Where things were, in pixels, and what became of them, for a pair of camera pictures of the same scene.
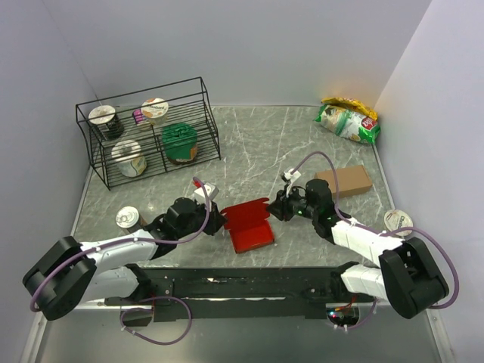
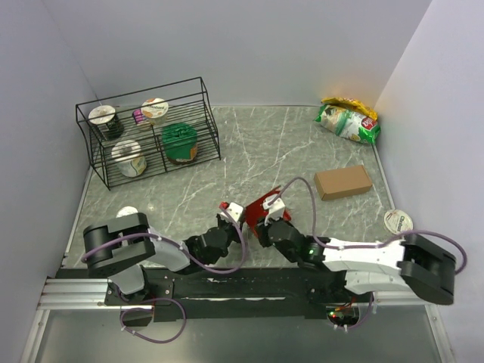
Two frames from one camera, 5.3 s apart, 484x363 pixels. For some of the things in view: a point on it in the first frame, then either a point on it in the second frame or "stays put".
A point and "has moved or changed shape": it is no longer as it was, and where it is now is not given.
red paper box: x=248 y=224 has moved or changed shape
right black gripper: x=282 y=203 -> x=262 y=231
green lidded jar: x=180 y=141 stays put
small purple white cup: x=138 y=116 stays put
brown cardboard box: x=350 y=180 stays put
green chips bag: x=349 y=124 stays put
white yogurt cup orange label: x=156 y=110 stays put
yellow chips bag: x=350 y=103 stays put
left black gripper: x=215 y=220 -> x=220 y=220
